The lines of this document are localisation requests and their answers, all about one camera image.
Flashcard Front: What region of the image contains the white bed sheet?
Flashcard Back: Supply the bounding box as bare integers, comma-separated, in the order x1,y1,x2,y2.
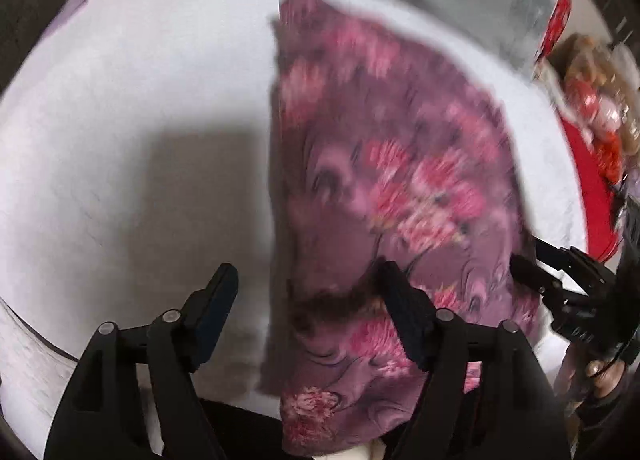
0,0,591,460

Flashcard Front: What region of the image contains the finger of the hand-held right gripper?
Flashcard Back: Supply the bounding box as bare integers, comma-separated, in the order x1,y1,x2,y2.
531,236,617,293
509,255,592,313

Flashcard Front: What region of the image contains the purple floral small garment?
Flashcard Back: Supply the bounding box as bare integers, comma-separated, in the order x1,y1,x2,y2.
258,0,546,457

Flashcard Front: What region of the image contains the person's right hand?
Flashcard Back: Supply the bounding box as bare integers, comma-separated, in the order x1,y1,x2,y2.
584,359,627,399

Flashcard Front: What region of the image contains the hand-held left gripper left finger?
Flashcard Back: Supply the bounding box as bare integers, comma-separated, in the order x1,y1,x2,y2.
44,263,239,460

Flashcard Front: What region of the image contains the brown and red plush toy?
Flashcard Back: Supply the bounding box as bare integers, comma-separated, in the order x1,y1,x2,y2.
549,34,640,181

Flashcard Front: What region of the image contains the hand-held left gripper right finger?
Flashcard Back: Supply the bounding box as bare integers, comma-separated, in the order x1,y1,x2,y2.
381,261,572,460

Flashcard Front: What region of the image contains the plain red blanket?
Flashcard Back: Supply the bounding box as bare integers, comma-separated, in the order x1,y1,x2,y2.
559,114,622,261

